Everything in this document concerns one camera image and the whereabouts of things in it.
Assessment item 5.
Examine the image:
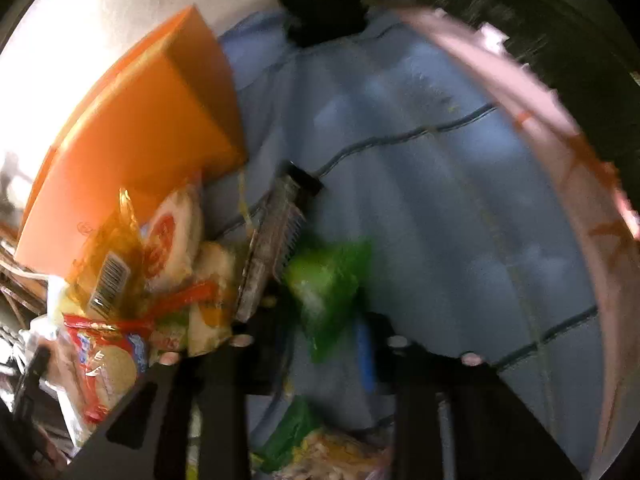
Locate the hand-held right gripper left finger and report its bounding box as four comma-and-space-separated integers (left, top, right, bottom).
67, 294, 289, 480

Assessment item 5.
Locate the blue tablecloth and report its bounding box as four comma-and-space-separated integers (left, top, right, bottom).
190, 10, 608, 461

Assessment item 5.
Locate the wooden chair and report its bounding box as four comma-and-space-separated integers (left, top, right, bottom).
0, 220, 56, 331

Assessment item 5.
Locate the dark green snack packet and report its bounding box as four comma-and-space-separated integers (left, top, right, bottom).
252, 395, 323, 471

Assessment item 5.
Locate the red strip snack packet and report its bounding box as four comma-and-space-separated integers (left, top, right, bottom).
142, 280, 221, 323

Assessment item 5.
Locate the bright green snack packet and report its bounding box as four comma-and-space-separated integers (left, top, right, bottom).
284, 237, 375, 363

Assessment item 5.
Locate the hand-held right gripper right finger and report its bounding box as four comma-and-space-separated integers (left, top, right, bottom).
354, 311, 586, 480

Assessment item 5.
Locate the yellow orange snack packet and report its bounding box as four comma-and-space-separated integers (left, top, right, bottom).
187, 240, 241, 356

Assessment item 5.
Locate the red blue cracker packet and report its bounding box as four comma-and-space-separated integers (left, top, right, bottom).
52, 312, 151, 426

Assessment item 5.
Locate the yellow patterned snack packet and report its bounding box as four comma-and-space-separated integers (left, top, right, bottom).
280, 430, 396, 480

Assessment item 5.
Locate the round white red snack packet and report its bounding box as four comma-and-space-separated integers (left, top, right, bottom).
142, 182, 203, 293

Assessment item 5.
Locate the orange cardboard box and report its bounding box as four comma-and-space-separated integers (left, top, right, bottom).
14, 4, 249, 281

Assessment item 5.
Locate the amber clear snack packet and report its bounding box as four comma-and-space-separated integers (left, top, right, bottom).
70, 187, 151, 318

